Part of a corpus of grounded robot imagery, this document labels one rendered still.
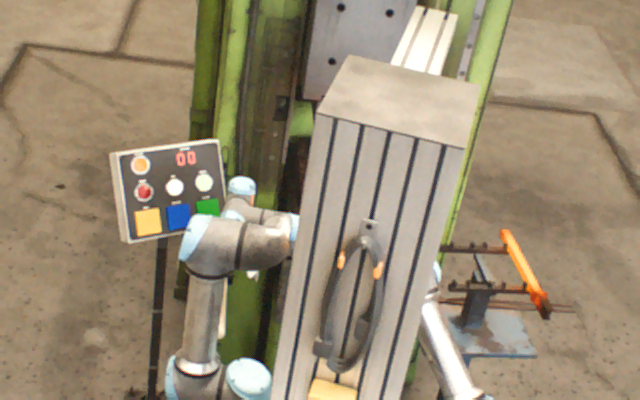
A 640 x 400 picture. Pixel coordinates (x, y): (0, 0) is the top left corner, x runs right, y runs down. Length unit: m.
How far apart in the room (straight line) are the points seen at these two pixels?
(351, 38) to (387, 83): 1.26
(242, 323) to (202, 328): 1.40
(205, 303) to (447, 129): 0.95
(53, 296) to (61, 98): 1.78
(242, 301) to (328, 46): 1.18
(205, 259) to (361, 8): 1.03
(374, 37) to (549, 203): 2.73
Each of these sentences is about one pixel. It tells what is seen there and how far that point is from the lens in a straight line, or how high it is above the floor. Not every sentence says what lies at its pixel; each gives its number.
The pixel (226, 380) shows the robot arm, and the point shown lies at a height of 1.03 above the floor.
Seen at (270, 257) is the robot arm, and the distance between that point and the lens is 2.20.
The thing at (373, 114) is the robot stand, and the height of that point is 2.03.
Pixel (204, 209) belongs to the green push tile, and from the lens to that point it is 3.01.
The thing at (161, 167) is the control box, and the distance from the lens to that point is 2.97.
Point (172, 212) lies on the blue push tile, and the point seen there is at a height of 1.03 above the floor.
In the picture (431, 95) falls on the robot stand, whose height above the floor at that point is 2.03.
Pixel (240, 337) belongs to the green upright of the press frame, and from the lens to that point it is 3.77.
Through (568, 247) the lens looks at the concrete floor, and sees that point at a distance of 5.13.
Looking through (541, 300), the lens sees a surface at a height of 0.94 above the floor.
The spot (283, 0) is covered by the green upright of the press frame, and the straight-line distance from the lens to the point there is 3.00.
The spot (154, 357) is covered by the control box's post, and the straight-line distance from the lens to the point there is 3.53.
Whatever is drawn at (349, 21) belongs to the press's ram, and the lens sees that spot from 2.89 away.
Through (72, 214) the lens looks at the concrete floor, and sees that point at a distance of 4.72.
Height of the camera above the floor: 2.74
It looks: 32 degrees down
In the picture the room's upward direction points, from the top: 10 degrees clockwise
